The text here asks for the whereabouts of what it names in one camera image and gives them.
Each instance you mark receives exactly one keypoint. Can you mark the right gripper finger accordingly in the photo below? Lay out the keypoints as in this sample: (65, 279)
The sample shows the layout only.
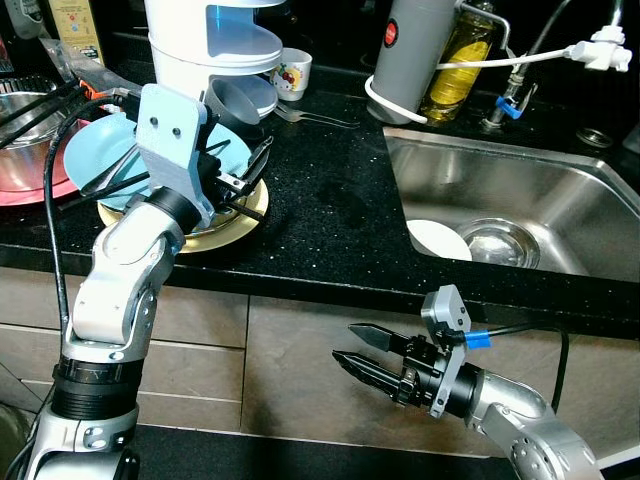
(370, 372)
(380, 338)

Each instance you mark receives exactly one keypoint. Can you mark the white bowl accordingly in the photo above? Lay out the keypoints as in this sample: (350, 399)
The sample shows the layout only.
(438, 242)

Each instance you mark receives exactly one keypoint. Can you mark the black chopstick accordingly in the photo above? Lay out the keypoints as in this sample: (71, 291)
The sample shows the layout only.
(35, 103)
(100, 193)
(40, 115)

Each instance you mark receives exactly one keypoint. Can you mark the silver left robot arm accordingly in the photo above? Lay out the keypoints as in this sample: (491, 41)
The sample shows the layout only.
(120, 280)

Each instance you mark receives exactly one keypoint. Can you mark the white round kitchen appliance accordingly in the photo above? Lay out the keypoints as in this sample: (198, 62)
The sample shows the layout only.
(200, 50)

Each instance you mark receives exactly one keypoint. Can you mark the yellow plate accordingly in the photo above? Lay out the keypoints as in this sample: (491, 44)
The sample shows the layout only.
(215, 235)

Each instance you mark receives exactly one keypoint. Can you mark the grey plastic cup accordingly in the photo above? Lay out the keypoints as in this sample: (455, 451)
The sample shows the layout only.
(235, 110)

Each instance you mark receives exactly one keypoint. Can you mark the steel fork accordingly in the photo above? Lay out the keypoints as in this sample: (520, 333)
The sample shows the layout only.
(315, 117)

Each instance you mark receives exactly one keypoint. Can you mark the white printed cup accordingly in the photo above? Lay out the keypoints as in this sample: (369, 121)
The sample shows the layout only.
(292, 75)

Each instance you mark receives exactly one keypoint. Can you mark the black floor mat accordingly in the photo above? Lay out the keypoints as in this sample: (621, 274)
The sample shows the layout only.
(300, 460)

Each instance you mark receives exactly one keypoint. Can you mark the light blue plate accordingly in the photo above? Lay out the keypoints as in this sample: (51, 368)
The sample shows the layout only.
(100, 150)

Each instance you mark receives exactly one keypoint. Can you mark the colourful snack packet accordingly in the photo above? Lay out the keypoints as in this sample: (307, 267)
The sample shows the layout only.
(85, 80)

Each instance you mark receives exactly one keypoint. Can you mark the grey thermos flask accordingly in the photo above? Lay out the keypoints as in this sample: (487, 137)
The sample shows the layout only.
(405, 60)

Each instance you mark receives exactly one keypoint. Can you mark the pink plate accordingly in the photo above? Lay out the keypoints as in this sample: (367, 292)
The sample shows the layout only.
(30, 195)

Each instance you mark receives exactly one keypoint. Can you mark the steel pot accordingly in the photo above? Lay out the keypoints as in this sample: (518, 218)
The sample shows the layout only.
(25, 150)

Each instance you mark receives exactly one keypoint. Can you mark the tan printed carton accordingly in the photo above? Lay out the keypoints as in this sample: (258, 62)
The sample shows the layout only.
(75, 30)

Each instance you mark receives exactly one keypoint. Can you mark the steel sink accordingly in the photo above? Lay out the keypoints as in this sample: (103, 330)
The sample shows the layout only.
(560, 200)

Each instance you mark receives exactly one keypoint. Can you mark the yellow oil bottle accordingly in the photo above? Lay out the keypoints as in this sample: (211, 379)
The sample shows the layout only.
(460, 70)

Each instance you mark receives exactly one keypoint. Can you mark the round steel hole cap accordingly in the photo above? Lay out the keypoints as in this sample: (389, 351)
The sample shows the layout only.
(595, 137)

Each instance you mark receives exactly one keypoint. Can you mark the white faucet adapter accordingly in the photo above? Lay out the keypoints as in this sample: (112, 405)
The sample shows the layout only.
(600, 50)

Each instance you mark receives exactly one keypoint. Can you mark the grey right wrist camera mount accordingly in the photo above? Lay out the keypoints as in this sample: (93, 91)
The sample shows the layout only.
(445, 320)

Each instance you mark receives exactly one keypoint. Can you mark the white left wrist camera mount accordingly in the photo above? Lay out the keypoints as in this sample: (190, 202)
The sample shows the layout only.
(170, 140)

